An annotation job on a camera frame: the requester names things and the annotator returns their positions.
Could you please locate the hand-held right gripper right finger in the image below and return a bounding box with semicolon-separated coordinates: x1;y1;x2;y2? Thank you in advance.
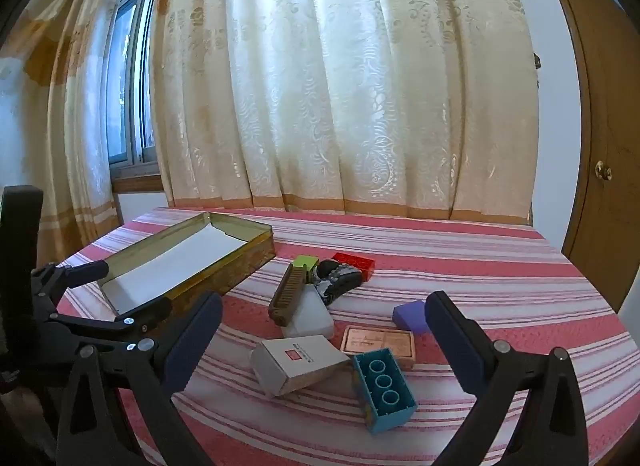
425;291;591;466

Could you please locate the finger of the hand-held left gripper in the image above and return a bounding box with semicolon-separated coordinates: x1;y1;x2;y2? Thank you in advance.
31;260;110;297
47;297;173;345

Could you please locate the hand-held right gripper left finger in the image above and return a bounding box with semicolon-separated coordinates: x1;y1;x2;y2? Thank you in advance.
55;292;224;466

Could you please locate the copper tin case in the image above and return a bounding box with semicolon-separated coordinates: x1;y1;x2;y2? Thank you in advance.
340;324;417;371

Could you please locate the gold rectangular tin box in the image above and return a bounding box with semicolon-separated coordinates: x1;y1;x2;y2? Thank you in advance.
97;212;276;327

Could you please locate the white cardboard carton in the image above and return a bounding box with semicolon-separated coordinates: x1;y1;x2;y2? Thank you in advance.
250;333;351;398

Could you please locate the purple toy block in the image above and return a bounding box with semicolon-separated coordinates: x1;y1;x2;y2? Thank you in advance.
392;300;431;335

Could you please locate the white paper sheet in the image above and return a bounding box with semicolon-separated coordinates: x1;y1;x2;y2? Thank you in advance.
102;228;249;315

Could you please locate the blue toy block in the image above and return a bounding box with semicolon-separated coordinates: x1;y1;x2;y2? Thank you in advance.
351;348;418;434

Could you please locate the red striped bedspread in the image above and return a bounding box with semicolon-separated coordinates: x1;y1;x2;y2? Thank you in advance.
55;206;640;466

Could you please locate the wooden comb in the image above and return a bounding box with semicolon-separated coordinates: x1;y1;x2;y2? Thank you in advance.
267;263;308;325

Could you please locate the wooden window sill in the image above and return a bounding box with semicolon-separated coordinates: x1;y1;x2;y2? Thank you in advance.
111;173;166;194

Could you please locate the narrow cream patterned curtain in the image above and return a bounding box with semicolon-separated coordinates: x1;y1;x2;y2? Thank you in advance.
20;0;166;267

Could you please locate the red toy block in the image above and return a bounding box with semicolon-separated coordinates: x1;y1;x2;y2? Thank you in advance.
332;252;377;283

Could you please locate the sliding glass window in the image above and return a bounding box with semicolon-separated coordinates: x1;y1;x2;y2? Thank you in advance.
102;0;166;169

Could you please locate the wide cream patterned curtain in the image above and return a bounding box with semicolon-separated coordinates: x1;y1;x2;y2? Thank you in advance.
150;0;541;224

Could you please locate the brown wooden door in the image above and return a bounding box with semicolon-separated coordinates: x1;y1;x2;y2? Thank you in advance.
535;0;640;314

